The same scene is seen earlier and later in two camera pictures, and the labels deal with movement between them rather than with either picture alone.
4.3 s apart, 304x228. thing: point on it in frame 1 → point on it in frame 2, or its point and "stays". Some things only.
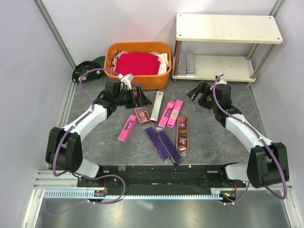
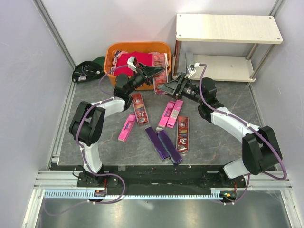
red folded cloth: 137,63 stays
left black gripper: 141,101 → 149,74
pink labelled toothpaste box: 177,106 stays
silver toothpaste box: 182,64 stays
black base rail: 165,179 stays
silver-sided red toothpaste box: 157,103 → 160,77
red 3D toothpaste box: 142,115 stays
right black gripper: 205,89 → 171,87
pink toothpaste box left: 126,129 stays
